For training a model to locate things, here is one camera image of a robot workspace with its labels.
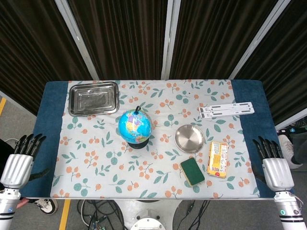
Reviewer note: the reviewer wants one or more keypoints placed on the green yellow scrubbing sponge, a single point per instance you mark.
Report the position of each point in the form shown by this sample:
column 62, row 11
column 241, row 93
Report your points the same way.
column 192, row 171

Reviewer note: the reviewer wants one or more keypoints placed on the rectangular stainless steel tray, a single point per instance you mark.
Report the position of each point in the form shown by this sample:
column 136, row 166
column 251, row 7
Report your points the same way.
column 93, row 98

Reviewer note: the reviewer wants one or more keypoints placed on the small blue desk globe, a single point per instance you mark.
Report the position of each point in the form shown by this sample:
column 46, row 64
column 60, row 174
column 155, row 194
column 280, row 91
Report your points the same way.
column 135, row 128

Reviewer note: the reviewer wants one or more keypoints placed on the floral print tablecloth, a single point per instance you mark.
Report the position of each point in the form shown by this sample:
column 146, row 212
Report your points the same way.
column 153, row 167

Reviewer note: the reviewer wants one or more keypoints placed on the white folding laptop stand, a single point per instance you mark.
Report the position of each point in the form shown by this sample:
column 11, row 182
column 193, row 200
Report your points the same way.
column 226, row 109

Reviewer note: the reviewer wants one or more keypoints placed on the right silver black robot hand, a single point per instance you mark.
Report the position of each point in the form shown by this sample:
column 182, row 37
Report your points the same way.
column 278, row 170

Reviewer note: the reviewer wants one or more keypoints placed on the dark brown curtain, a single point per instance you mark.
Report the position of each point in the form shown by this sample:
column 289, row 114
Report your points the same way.
column 124, row 38

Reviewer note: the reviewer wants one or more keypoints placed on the round stainless steel plate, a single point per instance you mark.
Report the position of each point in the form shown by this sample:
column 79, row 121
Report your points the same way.
column 189, row 138

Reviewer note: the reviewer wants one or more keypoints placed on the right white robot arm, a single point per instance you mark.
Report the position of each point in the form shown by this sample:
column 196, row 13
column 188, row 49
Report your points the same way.
column 290, row 210

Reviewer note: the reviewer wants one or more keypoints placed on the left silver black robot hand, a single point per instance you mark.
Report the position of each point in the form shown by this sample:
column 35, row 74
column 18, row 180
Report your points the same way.
column 16, row 167

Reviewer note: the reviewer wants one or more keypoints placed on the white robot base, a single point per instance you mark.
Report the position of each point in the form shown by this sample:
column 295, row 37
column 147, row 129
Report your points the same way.
column 147, row 215

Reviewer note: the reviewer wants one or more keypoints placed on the blue table cover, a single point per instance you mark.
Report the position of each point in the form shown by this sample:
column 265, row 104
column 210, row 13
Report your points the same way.
column 50, row 124

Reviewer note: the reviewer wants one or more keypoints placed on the yellow snack packet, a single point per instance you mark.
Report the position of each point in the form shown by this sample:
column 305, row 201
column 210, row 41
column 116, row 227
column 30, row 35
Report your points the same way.
column 217, row 159

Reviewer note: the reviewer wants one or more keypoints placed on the black white sneaker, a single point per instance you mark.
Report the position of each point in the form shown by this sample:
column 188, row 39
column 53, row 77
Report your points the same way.
column 46, row 205

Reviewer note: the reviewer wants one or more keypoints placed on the white aluminium frame post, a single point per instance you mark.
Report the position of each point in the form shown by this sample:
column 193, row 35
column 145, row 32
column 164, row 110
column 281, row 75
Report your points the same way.
column 255, row 39
column 76, row 39
column 170, row 39

